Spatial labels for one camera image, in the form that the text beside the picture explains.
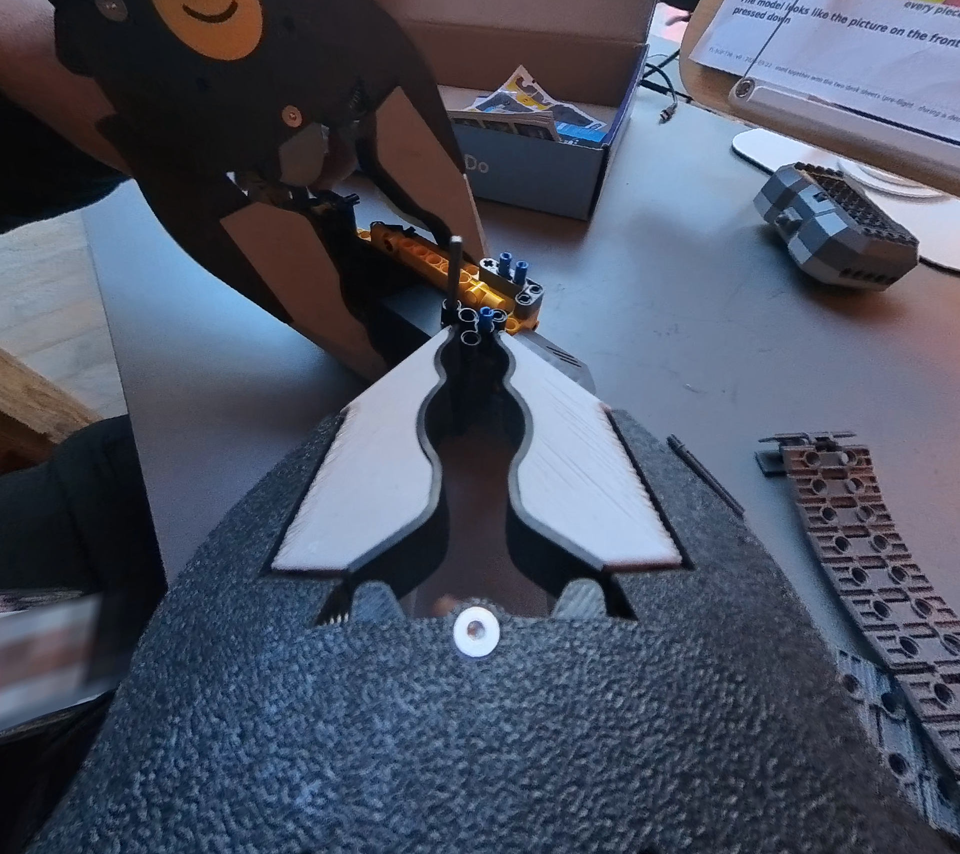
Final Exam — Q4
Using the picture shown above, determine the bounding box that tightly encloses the black toy axle pin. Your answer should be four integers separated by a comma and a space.
666, 434, 746, 519

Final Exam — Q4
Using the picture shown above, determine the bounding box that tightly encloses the sign board with wooden edge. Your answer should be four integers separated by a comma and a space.
678, 0, 960, 148

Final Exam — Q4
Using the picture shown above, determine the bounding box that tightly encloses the printed colourful leaflet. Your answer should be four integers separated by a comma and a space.
450, 65, 610, 144

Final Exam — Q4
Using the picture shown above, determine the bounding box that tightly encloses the person's dark jacket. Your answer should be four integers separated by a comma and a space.
0, 415, 168, 854

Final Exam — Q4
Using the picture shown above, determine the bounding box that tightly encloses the black cable with plug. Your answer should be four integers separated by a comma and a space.
637, 55, 700, 125

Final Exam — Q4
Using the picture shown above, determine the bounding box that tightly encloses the black yellow toy brick vehicle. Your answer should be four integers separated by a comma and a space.
307, 190, 599, 399

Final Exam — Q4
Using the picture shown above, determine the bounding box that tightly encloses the long grey toy track strip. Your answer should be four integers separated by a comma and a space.
831, 648, 960, 854

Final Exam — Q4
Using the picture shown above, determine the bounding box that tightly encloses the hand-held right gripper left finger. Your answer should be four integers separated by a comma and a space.
270, 328, 453, 596

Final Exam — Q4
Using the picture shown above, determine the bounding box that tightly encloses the dark grey brick block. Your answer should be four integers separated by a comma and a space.
753, 160, 921, 293

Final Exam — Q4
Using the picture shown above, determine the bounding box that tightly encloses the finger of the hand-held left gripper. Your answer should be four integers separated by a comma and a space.
362, 85, 490, 268
217, 203, 396, 384

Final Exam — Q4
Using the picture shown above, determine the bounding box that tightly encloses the short grey toy track piece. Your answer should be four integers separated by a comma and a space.
756, 430, 960, 782

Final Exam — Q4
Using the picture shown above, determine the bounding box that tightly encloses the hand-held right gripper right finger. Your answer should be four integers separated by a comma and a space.
498, 331, 684, 599

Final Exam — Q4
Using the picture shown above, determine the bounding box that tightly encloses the black perforated toy beam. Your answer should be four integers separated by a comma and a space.
438, 299, 513, 437

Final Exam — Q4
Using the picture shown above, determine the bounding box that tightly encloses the grey desk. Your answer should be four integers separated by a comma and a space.
78, 29, 960, 720

